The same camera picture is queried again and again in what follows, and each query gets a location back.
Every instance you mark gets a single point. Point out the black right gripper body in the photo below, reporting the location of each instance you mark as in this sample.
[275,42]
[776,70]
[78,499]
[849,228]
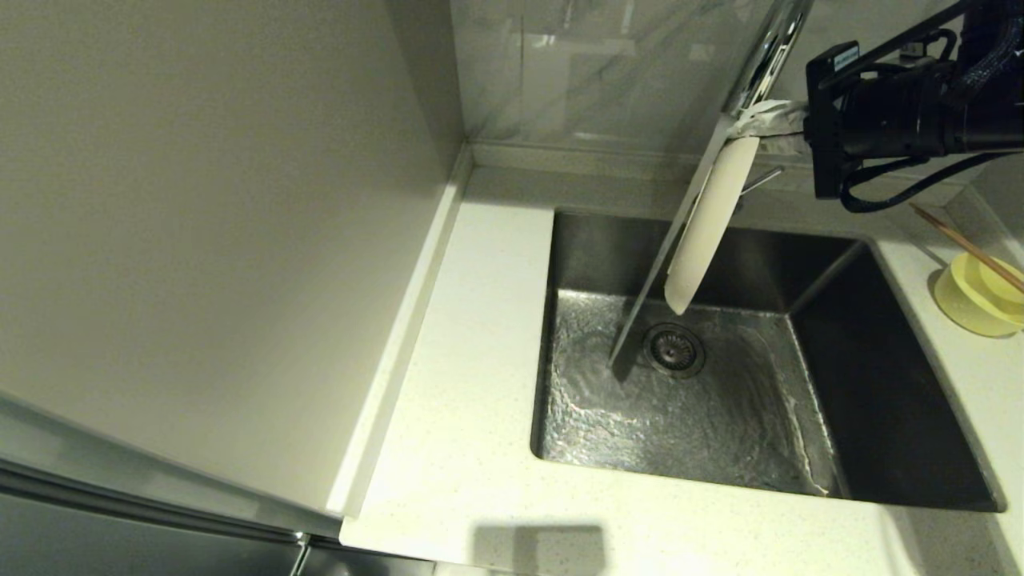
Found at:
[880,112]

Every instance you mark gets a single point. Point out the paper-wrapped right gripper finger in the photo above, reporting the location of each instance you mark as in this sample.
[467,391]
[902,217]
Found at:
[780,144]
[772,114]

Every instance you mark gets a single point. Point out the chrome kitchen faucet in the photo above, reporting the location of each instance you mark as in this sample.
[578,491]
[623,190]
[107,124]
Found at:
[768,48]

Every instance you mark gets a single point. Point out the cream white round plate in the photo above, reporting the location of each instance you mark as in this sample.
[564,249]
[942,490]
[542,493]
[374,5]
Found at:
[712,224]

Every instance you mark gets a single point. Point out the yellow plastic bowl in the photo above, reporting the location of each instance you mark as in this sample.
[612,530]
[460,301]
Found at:
[976,300]

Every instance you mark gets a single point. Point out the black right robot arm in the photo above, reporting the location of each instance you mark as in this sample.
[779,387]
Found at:
[992,80]

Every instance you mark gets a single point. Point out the stainless steel sink basin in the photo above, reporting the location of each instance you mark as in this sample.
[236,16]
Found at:
[720,416]

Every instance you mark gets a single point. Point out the round metal drain strainer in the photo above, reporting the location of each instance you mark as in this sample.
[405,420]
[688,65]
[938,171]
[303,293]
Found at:
[674,350]

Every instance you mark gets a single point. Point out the grey tall cabinet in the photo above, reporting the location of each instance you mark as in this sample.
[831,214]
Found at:
[200,240]

